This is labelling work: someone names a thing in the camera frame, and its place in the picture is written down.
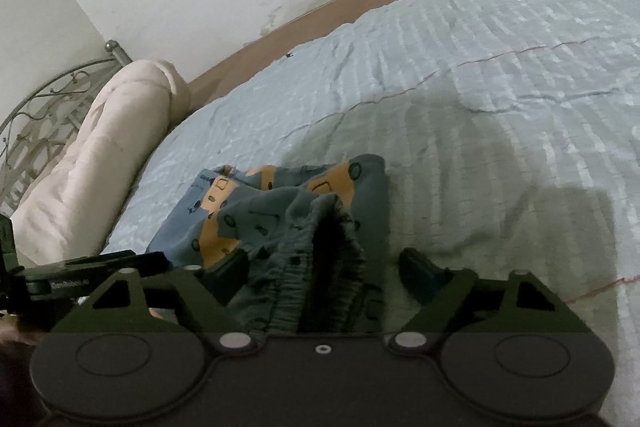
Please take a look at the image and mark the grey metal bed headboard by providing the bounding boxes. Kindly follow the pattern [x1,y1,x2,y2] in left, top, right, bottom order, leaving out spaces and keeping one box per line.
[0,39,133,218]

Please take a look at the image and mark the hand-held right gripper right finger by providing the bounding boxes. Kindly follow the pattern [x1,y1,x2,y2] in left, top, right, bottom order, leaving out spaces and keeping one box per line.
[385,248,591,353]

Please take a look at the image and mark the brown mattress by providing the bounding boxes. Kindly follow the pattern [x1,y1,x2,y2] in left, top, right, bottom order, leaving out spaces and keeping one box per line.
[187,0,586,112]

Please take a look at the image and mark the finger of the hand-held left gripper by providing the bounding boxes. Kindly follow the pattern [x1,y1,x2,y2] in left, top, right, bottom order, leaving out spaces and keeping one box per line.
[65,251,171,280]

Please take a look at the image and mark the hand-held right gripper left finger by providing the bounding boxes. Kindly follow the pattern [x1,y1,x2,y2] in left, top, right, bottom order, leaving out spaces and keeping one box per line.
[75,251,251,353]

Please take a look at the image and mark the blue car print pants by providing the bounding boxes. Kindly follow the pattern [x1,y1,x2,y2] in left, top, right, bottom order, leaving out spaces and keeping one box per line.
[147,153,388,335]

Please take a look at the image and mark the cream rolled comforter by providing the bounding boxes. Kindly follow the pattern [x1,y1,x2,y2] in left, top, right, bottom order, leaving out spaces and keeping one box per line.
[10,58,193,270]

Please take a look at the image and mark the light blue striped quilt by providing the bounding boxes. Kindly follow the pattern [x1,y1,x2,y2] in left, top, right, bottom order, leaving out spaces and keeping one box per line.
[100,0,640,343]

